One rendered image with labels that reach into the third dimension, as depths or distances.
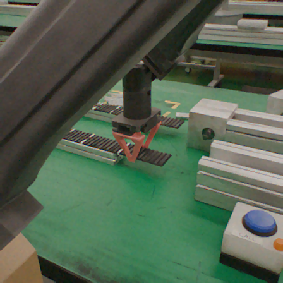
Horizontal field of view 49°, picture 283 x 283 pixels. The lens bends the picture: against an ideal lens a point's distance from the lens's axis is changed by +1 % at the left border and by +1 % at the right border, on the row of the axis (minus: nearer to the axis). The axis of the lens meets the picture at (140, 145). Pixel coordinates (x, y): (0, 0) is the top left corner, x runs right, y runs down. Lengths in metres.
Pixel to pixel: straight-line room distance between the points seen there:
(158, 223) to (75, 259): 0.15
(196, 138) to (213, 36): 1.48
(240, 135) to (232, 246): 0.32
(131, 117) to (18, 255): 0.34
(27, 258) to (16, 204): 0.20
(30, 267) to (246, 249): 0.28
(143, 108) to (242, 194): 0.24
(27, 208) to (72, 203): 0.40
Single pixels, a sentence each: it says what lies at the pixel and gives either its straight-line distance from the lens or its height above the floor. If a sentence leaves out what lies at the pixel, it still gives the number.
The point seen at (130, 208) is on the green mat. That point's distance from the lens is 0.57.
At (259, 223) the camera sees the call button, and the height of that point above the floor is 0.85.
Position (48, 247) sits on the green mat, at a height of 0.78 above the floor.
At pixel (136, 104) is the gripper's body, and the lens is 0.59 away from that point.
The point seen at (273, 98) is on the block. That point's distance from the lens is 0.89.
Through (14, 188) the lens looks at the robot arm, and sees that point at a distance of 0.18.
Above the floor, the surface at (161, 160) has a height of 0.81.
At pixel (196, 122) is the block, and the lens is 0.74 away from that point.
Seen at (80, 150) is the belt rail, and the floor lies 0.79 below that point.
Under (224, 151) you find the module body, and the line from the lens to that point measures 0.61.
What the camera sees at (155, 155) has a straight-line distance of 0.67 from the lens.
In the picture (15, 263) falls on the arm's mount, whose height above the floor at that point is 0.87.
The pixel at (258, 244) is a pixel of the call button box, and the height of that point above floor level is 0.84.
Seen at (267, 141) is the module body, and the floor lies 0.84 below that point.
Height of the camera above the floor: 1.15
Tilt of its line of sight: 29 degrees down
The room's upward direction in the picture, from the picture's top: straight up
